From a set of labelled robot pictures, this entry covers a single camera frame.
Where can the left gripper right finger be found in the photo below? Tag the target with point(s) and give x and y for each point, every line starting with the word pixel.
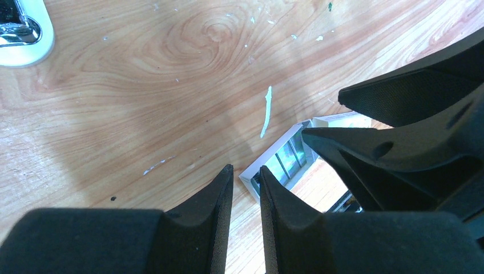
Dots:
pixel 299 239

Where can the white staple box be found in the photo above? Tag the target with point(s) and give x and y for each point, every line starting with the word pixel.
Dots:
pixel 344 120

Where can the small white stapler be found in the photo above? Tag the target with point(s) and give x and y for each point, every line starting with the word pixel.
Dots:
pixel 27 33

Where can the white paper scrap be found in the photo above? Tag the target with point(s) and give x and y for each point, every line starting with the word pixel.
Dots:
pixel 267 115

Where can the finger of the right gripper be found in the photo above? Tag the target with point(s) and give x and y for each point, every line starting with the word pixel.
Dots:
pixel 422 88
pixel 435 164

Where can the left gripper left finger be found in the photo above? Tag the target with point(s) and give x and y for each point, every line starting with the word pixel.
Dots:
pixel 190 238

